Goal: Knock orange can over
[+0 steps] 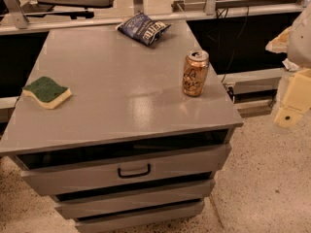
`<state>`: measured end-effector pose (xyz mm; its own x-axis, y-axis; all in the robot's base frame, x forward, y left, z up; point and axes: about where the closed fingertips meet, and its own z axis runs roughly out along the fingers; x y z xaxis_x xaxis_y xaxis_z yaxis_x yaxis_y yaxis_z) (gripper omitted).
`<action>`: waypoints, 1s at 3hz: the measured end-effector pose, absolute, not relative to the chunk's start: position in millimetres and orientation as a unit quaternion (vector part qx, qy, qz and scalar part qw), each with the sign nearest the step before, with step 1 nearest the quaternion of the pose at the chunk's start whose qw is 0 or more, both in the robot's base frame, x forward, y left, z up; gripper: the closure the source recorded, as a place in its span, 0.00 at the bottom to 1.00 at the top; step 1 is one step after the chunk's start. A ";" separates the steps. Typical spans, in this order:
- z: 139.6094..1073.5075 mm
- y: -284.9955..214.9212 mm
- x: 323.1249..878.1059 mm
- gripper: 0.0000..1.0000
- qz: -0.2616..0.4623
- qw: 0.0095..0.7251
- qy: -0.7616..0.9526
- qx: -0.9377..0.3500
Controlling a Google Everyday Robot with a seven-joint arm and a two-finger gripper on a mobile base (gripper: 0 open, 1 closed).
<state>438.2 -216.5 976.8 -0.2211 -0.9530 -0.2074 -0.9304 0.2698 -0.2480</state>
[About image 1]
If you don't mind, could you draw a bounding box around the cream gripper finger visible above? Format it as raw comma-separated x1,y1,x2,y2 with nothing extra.
265,27,290,53
274,69,311,128

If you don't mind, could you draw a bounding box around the orange soda can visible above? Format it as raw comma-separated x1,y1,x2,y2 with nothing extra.
182,50,209,97

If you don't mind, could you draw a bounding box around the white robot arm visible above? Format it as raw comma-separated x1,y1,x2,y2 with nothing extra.
265,4,311,128

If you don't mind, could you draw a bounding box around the blue chip bag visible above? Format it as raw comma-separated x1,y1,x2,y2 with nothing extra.
116,12,170,47

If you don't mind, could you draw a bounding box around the bottom grey drawer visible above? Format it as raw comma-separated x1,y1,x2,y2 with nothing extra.
75,199,204,233

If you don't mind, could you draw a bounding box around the grey drawer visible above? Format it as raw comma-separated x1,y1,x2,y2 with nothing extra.
75,199,204,233
55,179,215,218

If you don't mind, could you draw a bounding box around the grey drawer cabinet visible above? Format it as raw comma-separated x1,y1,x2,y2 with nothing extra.
0,21,242,224

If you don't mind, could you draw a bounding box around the black office chair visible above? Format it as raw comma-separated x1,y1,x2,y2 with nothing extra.
21,0,115,19

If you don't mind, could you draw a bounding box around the green yellow sponge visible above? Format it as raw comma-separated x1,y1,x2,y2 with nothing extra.
22,77,72,110

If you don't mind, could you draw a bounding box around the middle grey drawer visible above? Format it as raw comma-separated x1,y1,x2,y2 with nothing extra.
55,179,215,218

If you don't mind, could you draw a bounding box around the black hanging cable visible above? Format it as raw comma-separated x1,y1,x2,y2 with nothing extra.
220,6,251,83

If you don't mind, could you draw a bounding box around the top drawer with black handle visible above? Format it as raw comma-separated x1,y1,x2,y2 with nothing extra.
21,144,231,196

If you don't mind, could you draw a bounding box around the metal frame rail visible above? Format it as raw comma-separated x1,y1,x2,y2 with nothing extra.
1,0,310,35

